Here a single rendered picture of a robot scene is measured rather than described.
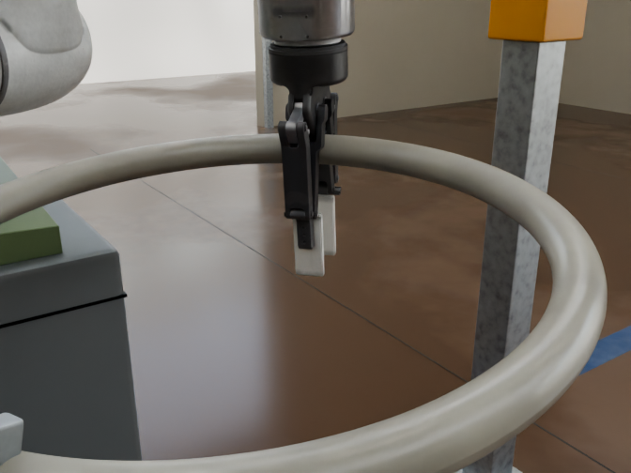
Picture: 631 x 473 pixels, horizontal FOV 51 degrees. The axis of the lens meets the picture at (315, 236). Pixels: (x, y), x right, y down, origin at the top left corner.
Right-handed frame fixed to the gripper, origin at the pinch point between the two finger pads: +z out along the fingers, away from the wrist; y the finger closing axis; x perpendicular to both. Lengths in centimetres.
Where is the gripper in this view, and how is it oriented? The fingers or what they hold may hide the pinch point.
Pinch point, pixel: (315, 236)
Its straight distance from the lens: 71.0
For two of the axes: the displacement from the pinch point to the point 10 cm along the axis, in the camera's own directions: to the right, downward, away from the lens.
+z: 0.4, 9.1, 4.1
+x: 9.6, 0.8, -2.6
